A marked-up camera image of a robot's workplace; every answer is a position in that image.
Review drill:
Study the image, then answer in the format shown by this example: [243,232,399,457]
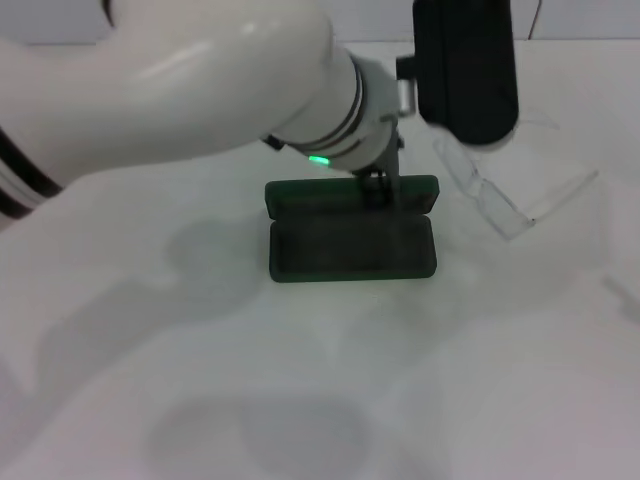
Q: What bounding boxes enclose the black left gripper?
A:
[357,117,404,211]

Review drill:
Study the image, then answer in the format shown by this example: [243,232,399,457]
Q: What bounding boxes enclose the green glasses case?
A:
[264,174,441,285]

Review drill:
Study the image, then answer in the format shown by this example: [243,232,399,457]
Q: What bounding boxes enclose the clear white glasses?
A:
[432,107,600,242]

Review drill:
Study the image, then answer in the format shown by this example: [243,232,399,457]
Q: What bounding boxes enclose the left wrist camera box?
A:
[396,0,520,154]

